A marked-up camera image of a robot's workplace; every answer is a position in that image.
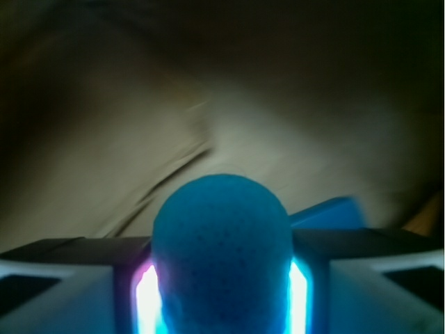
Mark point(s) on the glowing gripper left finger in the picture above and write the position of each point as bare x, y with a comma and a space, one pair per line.
80, 285

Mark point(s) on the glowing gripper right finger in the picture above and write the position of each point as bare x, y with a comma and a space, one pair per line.
366, 281

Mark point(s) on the blue foam ball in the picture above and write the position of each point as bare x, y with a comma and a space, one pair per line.
222, 250

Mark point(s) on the blue wooden block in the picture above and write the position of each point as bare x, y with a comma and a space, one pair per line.
341, 213

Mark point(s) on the brown paper bag tray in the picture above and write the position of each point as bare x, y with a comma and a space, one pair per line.
107, 107

